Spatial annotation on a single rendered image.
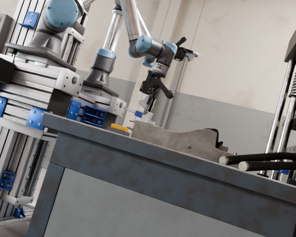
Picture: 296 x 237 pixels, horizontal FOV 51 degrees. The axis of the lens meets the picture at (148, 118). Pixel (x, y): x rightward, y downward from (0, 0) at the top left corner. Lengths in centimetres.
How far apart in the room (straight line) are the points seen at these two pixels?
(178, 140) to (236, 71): 293
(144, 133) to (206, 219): 72
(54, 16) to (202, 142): 80
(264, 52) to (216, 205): 365
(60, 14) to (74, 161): 66
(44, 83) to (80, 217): 65
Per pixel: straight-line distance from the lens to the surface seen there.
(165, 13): 465
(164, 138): 140
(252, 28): 445
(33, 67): 139
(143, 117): 149
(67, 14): 131
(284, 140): 229
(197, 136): 139
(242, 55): 431
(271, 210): 79
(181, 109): 419
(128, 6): 159
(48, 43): 142
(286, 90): 278
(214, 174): 75
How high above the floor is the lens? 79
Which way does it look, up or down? 5 degrees up
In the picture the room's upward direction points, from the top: 17 degrees clockwise
